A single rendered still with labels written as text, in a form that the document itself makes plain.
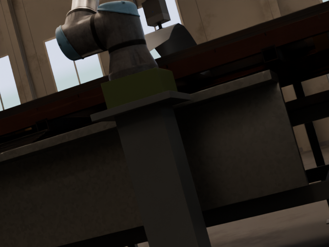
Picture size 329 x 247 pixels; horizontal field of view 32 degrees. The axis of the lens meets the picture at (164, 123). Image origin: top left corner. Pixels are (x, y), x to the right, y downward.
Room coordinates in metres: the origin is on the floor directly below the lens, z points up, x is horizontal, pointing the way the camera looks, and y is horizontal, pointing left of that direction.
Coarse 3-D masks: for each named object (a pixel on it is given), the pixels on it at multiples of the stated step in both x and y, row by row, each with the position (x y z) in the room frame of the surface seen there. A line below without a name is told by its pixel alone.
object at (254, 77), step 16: (240, 80) 1.74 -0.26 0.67; (256, 80) 1.73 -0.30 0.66; (272, 80) 1.91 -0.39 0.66; (192, 96) 1.79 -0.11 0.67; (208, 96) 1.77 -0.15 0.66; (224, 96) 1.96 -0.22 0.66; (80, 128) 1.91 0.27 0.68; (96, 128) 1.89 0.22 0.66; (112, 128) 2.09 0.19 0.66; (32, 144) 1.96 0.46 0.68; (48, 144) 1.95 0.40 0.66; (64, 144) 2.15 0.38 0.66; (0, 160) 2.01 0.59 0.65; (16, 160) 2.21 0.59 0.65
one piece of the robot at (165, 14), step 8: (144, 0) 2.40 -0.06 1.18; (152, 0) 2.38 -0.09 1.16; (160, 0) 2.38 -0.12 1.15; (144, 8) 2.40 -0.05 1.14; (152, 8) 2.38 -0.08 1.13; (160, 8) 2.36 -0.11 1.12; (152, 16) 2.39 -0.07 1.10; (160, 16) 2.37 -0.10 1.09; (168, 16) 2.41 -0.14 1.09; (152, 24) 2.40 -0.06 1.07; (160, 24) 2.40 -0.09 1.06
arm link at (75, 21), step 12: (72, 0) 1.79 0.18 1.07; (84, 0) 1.76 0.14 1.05; (96, 0) 1.79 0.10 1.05; (72, 12) 1.72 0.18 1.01; (84, 12) 1.71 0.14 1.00; (96, 12) 1.74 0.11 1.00; (72, 24) 1.69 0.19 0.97; (84, 24) 1.67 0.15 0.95; (60, 36) 1.70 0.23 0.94; (72, 36) 1.68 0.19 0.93; (84, 36) 1.67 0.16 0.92; (60, 48) 1.71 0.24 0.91; (72, 48) 1.69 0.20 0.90; (84, 48) 1.69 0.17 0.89; (96, 48) 1.69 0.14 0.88; (72, 60) 1.75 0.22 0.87
